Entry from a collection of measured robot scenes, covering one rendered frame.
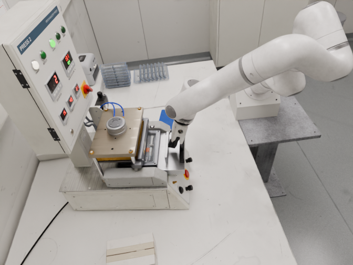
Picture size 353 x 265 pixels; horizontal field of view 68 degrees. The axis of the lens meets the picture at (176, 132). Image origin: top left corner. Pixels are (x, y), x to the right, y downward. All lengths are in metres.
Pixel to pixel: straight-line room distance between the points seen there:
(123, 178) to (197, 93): 0.47
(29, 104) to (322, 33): 0.85
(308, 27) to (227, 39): 2.39
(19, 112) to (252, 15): 2.68
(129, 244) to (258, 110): 1.01
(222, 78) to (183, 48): 2.82
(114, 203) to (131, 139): 0.33
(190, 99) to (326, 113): 2.33
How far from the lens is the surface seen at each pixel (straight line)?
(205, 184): 1.30
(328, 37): 0.85
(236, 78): 0.79
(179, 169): 1.09
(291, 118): 1.69
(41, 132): 0.97
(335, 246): 2.16
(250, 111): 1.60
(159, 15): 3.42
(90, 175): 1.21
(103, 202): 1.24
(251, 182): 1.33
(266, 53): 0.74
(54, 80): 0.93
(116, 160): 1.08
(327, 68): 0.82
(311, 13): 0.86
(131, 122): 1.11
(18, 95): 0.89
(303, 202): 2.25
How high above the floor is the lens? 1.83
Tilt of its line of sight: 45 degrees down
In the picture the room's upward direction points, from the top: 7 degrees counter-clockwise
